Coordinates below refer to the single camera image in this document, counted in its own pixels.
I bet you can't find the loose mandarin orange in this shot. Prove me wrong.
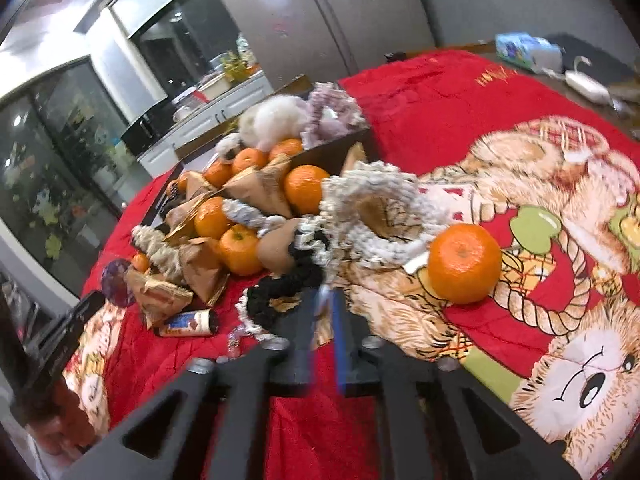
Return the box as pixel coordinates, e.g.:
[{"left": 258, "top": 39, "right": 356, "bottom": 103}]
[{"left": 427, "top": 223, "right": 502, "bottom": 305}]

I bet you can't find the black mat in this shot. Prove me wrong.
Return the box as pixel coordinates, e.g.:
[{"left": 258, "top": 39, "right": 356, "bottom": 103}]
[{"left": 545, "top": 32, "right": 636, "bottom": 83}]

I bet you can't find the white kitchen cabinet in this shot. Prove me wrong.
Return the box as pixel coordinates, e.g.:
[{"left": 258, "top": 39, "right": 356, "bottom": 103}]
[{"left": 137, "top": 72, "right": 273, "bottom": 176}]

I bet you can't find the wooden chair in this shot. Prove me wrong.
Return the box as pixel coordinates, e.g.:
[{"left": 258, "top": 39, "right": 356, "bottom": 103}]
[{"left": 270, "top": 74, "right": 313, "bottom": 106}]

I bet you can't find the tissue pack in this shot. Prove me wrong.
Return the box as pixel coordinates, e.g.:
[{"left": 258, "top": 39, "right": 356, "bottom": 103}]
[{"left": 495, "top": 32, "right": 563, "bottom": 73}]

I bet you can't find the dark kitchen window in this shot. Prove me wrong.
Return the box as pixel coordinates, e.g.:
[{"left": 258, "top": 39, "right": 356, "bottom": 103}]
[{"left": 110, "top": 0, "right": 241, "bottom": 101}]

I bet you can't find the silver refrigerator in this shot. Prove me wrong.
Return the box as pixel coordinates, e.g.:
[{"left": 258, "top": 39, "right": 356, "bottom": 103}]
[{"left": 202, "top": 0, "right": 436, "bottom": 91}]

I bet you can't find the red printed blanket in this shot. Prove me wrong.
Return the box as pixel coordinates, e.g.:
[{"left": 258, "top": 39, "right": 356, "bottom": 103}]
[{"left": 62, "top": 50, "right": 640, "bottom": 480}]

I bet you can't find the pink knitted scrunchie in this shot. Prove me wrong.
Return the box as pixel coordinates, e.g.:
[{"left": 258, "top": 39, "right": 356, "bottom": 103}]
[{"left": 300, "top": 82, "right": 368, "bottom": 146}]

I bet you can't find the white grey knitted scrunchie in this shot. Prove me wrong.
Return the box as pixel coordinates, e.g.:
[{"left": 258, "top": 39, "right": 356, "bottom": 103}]
[{"left": 222, "top": 199, "right": 286, "bottom": 233}]

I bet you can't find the pile of brown triangular packets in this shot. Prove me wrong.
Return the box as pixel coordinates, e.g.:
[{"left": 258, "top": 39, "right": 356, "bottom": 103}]
[{"left": 124, "top": 142, "right": 368, "bottom": 328}]

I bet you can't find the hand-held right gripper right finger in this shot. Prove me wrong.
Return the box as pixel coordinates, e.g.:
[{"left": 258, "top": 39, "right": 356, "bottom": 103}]
[{"left": 330, "top": 287, "right": 583, "bottom": 480}]

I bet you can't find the white power adapter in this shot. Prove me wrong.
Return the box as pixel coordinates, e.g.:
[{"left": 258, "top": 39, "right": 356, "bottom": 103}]
[{"left": 564, "top": 71, "right": 612, "bottom": 103}]

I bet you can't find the large white knitted scrunchie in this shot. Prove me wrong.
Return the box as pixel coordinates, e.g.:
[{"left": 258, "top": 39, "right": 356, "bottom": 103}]
[{"left": 320, "top": 160, "right": 453, "bottom": 271}]

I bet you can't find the chocolate candy tube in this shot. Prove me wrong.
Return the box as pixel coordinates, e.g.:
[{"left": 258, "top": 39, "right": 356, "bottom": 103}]
[{"left": 155, "top": 309, "right": 221, "bottom": 338}]

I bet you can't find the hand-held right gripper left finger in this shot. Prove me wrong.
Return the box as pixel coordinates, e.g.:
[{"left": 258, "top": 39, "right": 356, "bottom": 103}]
[{"left": 60, "top": 286, "right": 329, "bottom": 480}]

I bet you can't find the white fluffy pom-pom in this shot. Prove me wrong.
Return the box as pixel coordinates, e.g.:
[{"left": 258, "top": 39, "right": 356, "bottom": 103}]
[{"left": 239, "top": 96, "right": 308, "bottom": 148}]

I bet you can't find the purple patterned round item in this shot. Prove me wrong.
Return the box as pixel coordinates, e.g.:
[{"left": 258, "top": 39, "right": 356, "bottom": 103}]
[{"left": 101, "top": 258, "right": 137, "bottom": 307}]

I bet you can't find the black scrunchie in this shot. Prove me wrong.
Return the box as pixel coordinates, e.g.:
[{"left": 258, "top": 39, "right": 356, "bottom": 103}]
[{"left": 240, "top": 220, "right": 331, "bottom": 331}]

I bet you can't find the white basin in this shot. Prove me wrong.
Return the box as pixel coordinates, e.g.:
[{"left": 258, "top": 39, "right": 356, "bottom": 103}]
[{"left": 200, "top": 72, "right": 236, "bottom": 101}]

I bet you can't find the white fluffy scrunchie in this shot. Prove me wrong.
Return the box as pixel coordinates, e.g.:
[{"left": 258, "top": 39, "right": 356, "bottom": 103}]
[{"left": 215, "top": 132, "right": 243, "bottom": 161}]

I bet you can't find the beaded charm bracelet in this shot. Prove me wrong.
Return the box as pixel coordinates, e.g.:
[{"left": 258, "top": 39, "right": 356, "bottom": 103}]
[{"left": 215, "top": 325, "right": 251, "bottom": 363}]

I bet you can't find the black microwave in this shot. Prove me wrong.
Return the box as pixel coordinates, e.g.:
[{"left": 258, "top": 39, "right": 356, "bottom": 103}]
[{"left": 120, "top": 97, "right": 173, "bottom": 156}]

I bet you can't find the person's left forearm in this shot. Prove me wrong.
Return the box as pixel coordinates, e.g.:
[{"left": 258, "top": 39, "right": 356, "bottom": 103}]
[{"left": 10, "top": 425, "right": 76, "bottom": 480}]

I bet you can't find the black gift box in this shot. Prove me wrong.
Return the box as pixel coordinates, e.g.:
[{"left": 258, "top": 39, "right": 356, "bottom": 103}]
[{"left": 140, "top": 85, "right": 373, "bottom": 233}]

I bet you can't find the person's left hand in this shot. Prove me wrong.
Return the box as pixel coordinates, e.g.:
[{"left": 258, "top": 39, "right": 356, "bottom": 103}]
[{"left": 20, "top": 380, "right": 101, "bottom": 456}]

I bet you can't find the glass sliding door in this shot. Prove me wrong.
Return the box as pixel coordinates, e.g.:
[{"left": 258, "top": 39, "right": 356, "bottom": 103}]
[{"left": 0, "top": 57, "right": 133, "bottom": 286}]

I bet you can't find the brown rounded object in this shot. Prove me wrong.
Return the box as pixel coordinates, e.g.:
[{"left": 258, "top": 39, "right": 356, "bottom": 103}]
[{"left": 257, "top": 219, "right": 301, "bottom": 276}]

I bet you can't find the pile of mandarin oranges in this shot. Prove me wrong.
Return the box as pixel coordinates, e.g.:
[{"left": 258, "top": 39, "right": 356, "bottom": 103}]
[{"left": 131, "top": 137, "right": 331, "bottom": 277}]

